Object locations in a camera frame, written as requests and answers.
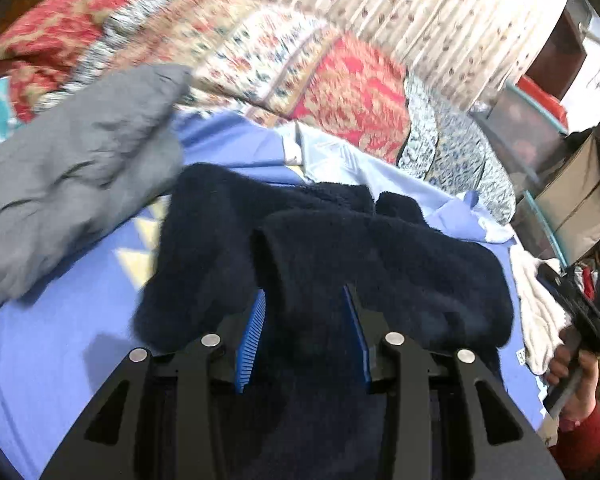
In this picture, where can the navy fleece garment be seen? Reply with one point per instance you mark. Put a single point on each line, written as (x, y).
(330, 240)

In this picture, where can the beige bag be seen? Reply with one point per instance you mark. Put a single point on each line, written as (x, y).
(575, 200)

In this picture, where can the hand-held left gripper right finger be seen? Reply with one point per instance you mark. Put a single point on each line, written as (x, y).
(358, 332)

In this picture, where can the person's right hand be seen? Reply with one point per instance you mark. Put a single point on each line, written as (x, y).
(586, 385)

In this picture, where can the grey garment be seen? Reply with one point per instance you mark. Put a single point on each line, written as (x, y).
(80, 160)

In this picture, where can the dark wooden cabinet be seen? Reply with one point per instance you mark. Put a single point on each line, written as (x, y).
(555, 55)

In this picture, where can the red container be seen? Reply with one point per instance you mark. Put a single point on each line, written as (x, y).
(545, 97)

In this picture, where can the clear plastic storage box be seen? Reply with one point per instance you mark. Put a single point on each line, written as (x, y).
(520, 130)

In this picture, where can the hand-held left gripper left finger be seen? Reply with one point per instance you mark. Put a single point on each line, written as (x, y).
(250, 340)

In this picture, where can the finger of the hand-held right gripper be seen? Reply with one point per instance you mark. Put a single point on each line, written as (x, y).
(552, 280)

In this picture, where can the blue bed sheet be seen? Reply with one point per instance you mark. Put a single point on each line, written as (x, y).
(55, 360)

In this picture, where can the red patterned quilt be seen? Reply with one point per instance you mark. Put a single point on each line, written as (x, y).
(280, 60)

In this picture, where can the person's right forearm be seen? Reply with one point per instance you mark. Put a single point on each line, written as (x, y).
(580, 442)

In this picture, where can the white spotted fleece garment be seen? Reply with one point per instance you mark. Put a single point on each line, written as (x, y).
(535, 310)

